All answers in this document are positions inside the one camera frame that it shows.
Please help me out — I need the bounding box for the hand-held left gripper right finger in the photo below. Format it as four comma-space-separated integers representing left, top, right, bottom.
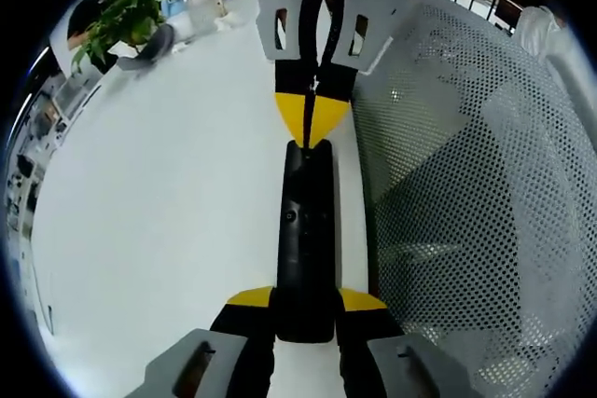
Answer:
336, 286, 486, 398

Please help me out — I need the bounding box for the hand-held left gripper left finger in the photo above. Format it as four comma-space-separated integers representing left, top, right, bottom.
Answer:
125, 284, 276, 398

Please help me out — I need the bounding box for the black remote control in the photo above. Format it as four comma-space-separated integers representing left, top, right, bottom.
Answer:
274, 139, 338, 344

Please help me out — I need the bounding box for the small white object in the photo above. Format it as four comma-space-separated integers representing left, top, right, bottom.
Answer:
216, 8, 248, 31

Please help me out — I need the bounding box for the white plastic container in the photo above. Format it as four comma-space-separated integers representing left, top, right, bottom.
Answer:
186, 0, 220, 35

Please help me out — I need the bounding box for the grey curved object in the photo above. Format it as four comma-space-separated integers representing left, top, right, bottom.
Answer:
116, 23, 176, 74

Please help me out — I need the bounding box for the green potted plant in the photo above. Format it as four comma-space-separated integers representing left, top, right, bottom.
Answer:
70, 0, 181, 75

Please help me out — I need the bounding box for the person's white shirt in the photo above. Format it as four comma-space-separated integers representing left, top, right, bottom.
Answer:
516, 5, 568, 62

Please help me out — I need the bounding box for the white perforated mesh basket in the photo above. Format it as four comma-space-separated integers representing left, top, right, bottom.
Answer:
349, 0, 597, 398

